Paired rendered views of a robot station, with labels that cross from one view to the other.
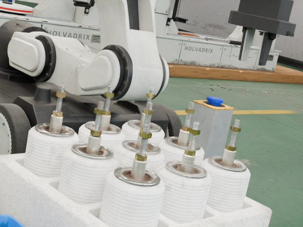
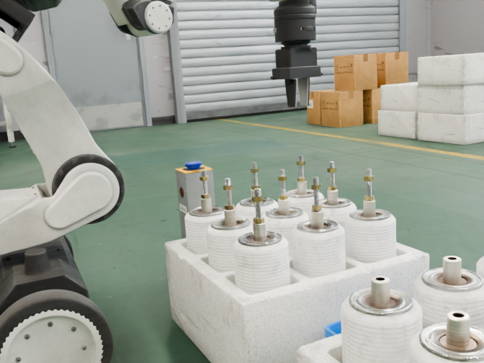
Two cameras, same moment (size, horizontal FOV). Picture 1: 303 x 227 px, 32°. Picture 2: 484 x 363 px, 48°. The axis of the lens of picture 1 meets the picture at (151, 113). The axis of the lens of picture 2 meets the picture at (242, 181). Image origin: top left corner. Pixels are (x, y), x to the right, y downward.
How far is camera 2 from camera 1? 122 cm
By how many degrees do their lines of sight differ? 67
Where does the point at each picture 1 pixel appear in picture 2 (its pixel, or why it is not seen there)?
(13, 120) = (84, 302)
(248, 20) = (301, 71)
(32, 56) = not seen: outside the picture
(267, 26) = (314, 73)
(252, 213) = not seen: hidden behind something
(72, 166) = (337, 242)
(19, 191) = (301, 306)
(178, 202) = not seen: hidden behind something
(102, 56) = (86, 173)
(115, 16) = (60, 122)
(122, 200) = (393, 231)
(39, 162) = (286, 271)
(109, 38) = (58, 152)
